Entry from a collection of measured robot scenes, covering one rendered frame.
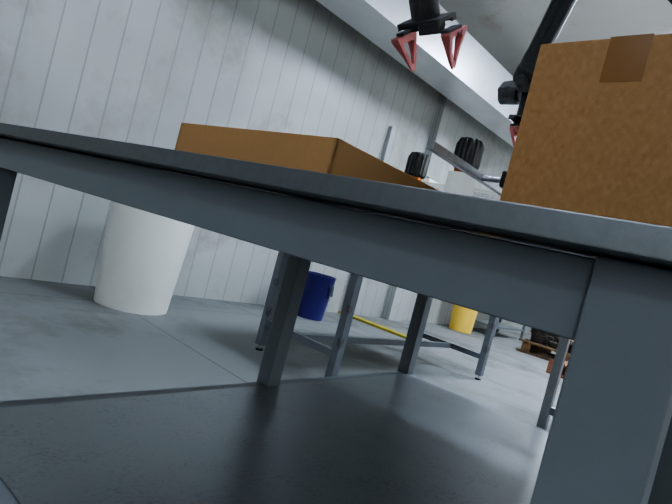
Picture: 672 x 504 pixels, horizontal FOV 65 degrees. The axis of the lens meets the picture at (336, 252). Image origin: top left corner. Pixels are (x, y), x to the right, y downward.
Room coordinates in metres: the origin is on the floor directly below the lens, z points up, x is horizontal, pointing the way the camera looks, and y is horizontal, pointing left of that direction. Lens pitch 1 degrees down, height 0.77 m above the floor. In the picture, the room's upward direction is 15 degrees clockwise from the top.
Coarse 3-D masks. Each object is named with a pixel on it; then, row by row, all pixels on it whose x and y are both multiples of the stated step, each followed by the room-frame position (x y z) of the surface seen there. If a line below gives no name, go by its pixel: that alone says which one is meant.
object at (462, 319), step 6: (456, 306) 7.26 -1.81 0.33; (456, 312) 7.24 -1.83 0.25; (462, 312) 7.19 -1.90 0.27; (468, 312) 7.18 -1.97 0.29; (474, 312) 7.21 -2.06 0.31; (450, 318) 7.36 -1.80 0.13; (456, 318) 7.23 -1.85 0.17; (462, 318) 7.19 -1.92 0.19; (468, 318) 7.19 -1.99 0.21; (474, 318) 7.24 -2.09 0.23; (450, 324) 7.31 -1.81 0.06; (456, 324) 7.22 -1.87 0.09; (462, 324) 7.19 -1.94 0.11; (468, 324) 7.20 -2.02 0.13; (456, 330) 7.21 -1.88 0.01; (462, 330) 7.19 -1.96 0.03; (468, 330) 7.21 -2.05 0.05
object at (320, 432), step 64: (0, 192) 1.08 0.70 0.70; (128, 192) 0.73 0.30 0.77; (192, 192) 0.64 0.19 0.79; (256, 192) 0.57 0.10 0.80; (320, 256) 0.50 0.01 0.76; (384, 256) 0.46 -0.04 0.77; (448, 256) 0.42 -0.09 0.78; (512, 256) 0.39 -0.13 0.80; (576, 256) 0.36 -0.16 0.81; (512, 320) 0.38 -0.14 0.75; (576, 320) 0.36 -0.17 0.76; (640, 320) 0.33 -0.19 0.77; (256, 384) 1.82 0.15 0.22; (320, 384) 2.02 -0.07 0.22; (384, 384) 2.28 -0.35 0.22; (576, 384) 0.34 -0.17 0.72; (640, 384) 0.32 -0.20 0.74; (0, 448) 1.00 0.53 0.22; (64, 448) 1.07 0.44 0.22; (128, 448) 1.13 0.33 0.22; (192, 448) 1.21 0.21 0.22; (256, 448) 1.30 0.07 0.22; (320, 448) 1.41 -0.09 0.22; (384, 448) 1.53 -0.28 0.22; (448, 448) 1.67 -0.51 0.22; (512, 448) 1.85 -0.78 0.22; (576, 448) 0.34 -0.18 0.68; (640, 448) 0.32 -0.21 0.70
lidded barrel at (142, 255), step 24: (120, 216) 3.31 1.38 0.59; (144, 216) 3.29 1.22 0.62; (120, 240) 3.31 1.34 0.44; (144, 240) 3.30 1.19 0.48; (168, 240) 3.38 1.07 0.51; (120, 264) 3.31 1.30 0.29; (144, 264) 3.32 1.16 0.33; (168, 264) 3.42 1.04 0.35; (96, 288) 3.41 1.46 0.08; (120, 288) 3.31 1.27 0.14; (144, 288) 3.35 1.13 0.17; (168, 288) 3.49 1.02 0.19; (144, 312) 3.38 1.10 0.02
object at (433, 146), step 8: (432, 144) 0.81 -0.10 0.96; (432, 152) 0.83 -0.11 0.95; (440, 152) 0.83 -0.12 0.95; (448, 152) 0.84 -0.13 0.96; (448, 160) 0.86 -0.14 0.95; (456, 160) 0.87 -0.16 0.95; (464, 168) 0.90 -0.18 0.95; (472, 168) 0.92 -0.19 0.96; (472, 176) 0.94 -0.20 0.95; (480, 176) 0.95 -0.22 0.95; (488, 184) 0.98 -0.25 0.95; (496, 184) 1.01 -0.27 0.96; (496, 192) 1.04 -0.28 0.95
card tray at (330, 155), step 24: (192, 144) 0.64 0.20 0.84; (216, 144) 0.61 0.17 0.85; (240, 144) 0.58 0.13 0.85; (264, 144) 0.56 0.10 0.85; (288, 144) 0.54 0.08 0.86; (312, 144) 0.52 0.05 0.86; (336, 144) 0.50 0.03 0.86; (312, 168) 0.51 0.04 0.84; (336, 168) 0.51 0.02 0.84; (360, 168) 0.54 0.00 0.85; (384, 168) 0.57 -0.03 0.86
